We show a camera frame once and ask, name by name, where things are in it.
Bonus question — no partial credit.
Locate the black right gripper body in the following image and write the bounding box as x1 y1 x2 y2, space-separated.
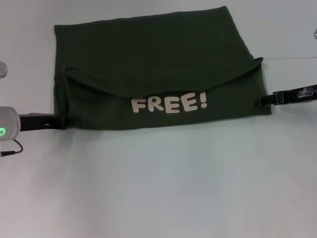
279 84 317 106

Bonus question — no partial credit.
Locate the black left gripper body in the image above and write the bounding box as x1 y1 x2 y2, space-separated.
18 112 50 132

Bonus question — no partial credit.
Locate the dark green shirt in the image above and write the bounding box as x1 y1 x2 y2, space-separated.
53 6 272 130

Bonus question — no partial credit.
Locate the silver right elbow connector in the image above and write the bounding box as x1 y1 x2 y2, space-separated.
298 86 316 99

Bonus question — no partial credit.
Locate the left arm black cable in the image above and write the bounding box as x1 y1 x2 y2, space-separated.
0 138 24 158

